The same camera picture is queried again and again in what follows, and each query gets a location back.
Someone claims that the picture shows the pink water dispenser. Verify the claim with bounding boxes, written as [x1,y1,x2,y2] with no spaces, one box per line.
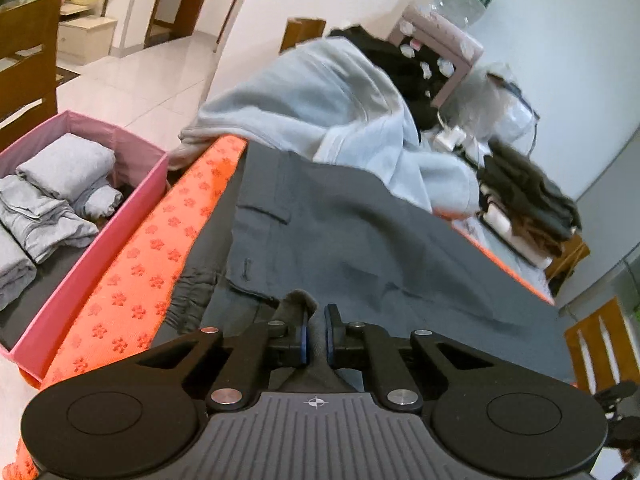
[389,5,485,108]

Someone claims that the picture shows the pile of dark folded clothes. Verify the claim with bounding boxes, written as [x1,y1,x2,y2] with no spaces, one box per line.
[477,139,583,268]

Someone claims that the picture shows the crumpled folded grey garment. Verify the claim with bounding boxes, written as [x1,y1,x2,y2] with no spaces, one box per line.
[0,175,100,265]

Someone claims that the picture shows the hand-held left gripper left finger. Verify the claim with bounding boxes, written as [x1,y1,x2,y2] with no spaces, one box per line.
[135,305,310,411]

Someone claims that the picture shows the grey refrigerator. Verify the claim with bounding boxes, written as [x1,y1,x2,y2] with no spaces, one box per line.
[552,130,640,311]

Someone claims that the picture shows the black clothes heap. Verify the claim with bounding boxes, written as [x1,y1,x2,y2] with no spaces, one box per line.
[327,25,451,131]

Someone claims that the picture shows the white power adapter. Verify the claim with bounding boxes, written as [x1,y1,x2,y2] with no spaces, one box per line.
[432,127,468,151]

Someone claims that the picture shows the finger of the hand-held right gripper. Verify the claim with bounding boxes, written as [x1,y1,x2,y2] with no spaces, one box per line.
[594,380,640,406]

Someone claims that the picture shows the small wooden stool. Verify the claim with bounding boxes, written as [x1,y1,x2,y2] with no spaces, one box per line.
[544,232,591,297]

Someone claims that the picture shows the wooden slatted chair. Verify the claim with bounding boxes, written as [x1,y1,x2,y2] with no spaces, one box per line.
[0,0,62,151]
[564,297,640,396]

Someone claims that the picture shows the rolled grey garment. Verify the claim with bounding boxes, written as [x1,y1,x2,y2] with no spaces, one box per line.
[70,185,124,221]

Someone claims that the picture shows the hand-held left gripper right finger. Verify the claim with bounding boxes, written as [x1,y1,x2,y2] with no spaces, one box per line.
[324,303,496,413]

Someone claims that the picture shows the dark grey pants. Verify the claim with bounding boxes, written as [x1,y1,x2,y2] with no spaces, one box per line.
[170,140,576,396]

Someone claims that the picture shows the curved wooden chair back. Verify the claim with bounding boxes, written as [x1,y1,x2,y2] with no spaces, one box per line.
[279,17,327,55]

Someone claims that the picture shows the pink fabric storage box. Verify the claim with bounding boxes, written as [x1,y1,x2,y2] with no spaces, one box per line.
[0,111,170,388]

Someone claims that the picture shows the white low cabinet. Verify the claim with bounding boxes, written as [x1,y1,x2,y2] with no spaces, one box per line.
[56,16,118,66]

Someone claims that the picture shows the small folded grey garment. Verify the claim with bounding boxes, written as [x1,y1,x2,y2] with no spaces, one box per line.
[16,133,117,200]

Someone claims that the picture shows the light blue hoodie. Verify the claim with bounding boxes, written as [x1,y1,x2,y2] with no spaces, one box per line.
[169,39,483,218]

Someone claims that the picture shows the orange patterned mat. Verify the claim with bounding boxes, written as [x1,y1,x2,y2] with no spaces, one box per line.
[15,135,556,480]

